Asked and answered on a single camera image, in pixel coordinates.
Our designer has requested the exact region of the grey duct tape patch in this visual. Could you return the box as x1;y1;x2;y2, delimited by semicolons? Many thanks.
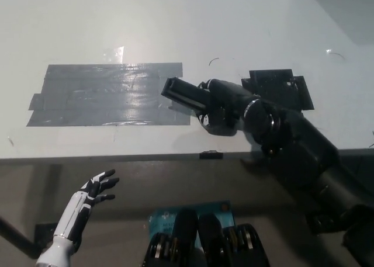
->
26;62;192;128

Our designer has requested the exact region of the black tape patch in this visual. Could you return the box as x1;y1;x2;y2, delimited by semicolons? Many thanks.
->
241;70;315;112

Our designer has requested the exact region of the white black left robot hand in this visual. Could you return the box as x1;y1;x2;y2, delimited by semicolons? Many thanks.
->
53;169;120;244

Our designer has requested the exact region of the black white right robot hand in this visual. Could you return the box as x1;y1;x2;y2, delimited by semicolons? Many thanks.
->
197;78;261;136

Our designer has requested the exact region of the black metal bracket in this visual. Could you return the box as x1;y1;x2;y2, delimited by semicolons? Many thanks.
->
34;222;58;247

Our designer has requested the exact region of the black diagonal table brace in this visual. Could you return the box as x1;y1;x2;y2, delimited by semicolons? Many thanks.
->
0;217;41;252

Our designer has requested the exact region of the clear tape piece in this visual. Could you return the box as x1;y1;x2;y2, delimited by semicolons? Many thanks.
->
103;46;125;64

